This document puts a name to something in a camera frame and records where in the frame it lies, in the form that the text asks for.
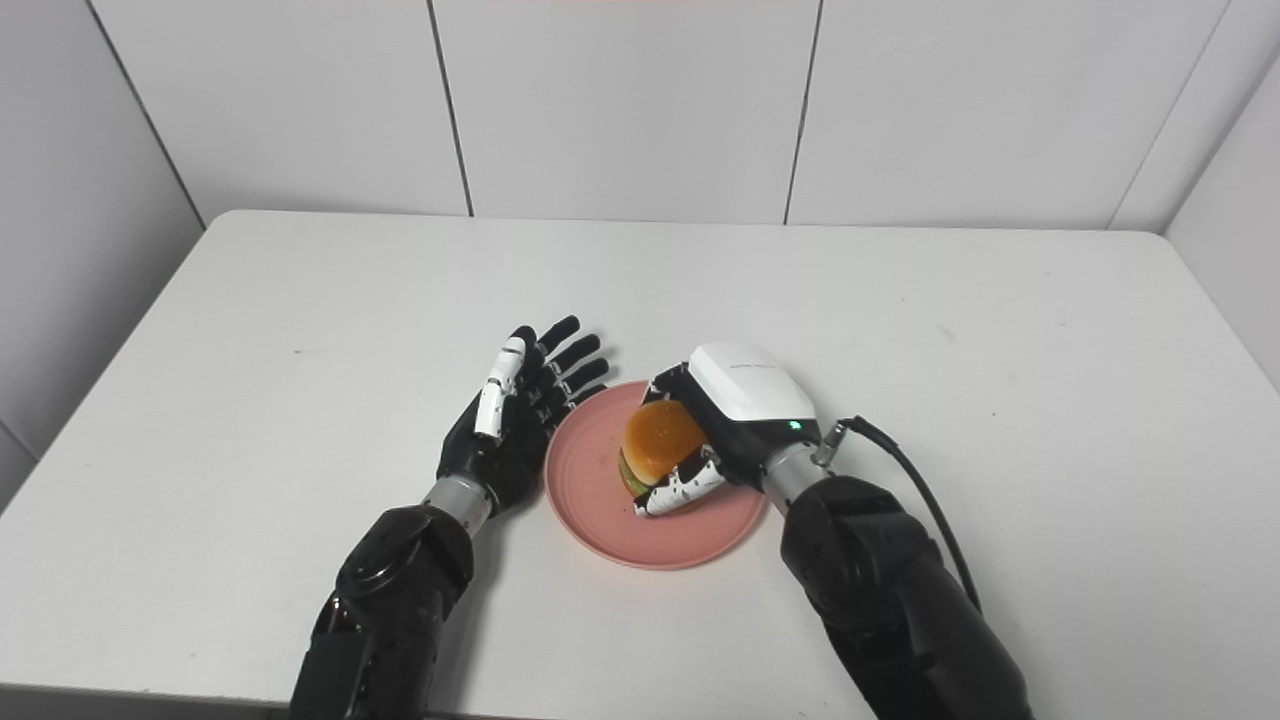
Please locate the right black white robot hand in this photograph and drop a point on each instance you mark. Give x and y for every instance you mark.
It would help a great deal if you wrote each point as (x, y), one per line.
(735, 415)

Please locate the toy hamburger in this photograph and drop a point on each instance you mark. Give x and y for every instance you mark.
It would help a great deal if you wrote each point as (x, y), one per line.
(660, 445)

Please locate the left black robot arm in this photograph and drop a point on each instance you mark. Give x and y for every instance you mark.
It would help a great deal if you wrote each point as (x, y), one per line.
(400, 610)

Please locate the pink plastic plate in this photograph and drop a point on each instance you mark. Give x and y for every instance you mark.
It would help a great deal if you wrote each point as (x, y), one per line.
(640, 535)

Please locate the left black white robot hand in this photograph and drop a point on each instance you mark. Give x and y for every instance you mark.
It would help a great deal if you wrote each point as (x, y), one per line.
(520, 420)

